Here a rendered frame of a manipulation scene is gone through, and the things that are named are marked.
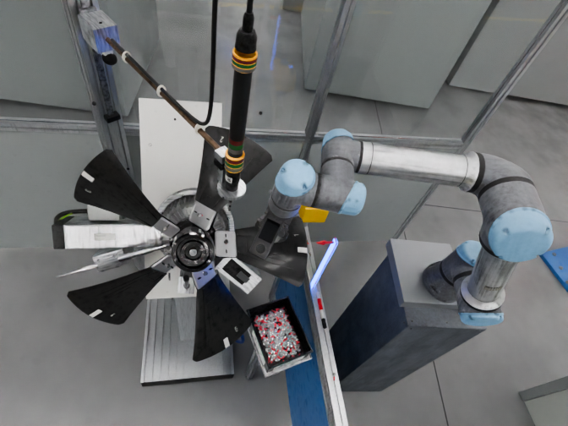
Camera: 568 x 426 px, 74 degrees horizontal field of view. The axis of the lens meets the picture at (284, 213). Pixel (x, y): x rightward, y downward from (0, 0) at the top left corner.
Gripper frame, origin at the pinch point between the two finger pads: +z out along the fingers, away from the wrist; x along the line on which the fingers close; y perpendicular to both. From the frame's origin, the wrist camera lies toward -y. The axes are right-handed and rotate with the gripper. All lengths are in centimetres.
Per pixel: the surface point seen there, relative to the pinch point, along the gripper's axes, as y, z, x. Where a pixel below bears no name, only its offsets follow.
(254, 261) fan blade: -4.2, 8.9, 0.4
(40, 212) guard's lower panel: -5, 101, 114
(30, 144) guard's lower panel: 10, 54, 110
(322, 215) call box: 31.5, 28.7, -13.6
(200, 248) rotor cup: -9.8, 3.5, 15.3
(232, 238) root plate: -1.0, 9.6, 9.8
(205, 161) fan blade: 12.5, -1.9, 26.8
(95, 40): 23, -15, 68
